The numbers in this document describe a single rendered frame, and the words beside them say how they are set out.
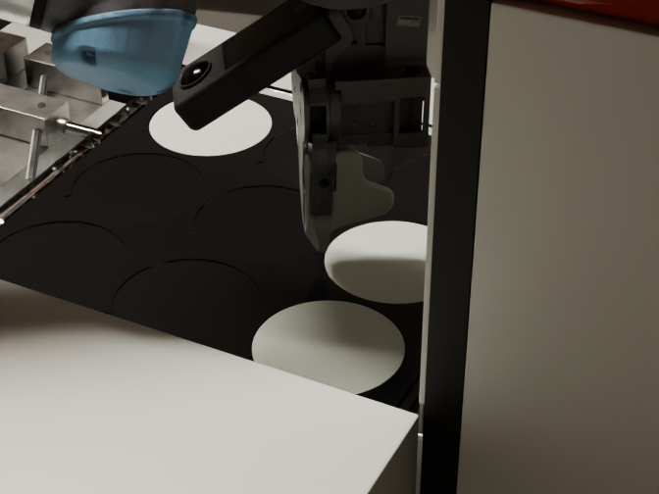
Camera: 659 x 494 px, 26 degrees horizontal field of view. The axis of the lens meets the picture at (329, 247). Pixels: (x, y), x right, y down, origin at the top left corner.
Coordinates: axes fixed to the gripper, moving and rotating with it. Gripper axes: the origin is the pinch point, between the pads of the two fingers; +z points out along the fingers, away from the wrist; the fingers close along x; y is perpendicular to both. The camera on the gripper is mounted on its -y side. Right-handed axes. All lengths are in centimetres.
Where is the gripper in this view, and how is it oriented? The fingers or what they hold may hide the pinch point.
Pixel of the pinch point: (311, 233)
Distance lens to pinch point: 99.5
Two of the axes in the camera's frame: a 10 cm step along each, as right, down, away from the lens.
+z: -0.1, 8.2, 5.8
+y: 9.9, -0.7, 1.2
